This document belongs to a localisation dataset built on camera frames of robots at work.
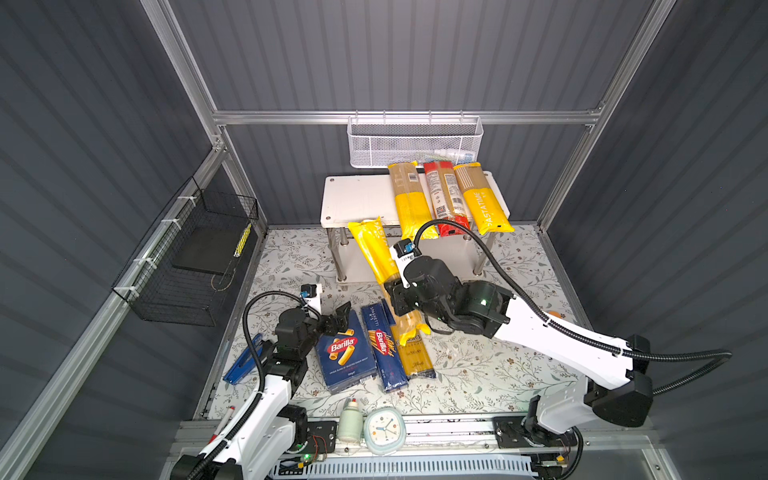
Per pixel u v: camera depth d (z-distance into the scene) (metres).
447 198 0.76
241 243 0.79
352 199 0.80
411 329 0.62
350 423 0.69
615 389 0.42
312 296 0.71
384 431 0.72
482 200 0.77
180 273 0.72
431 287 0.46
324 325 0.73
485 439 0.74
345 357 0.81
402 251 0.57
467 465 0.71
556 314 0.96
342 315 0.74
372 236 0.67
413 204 0.75
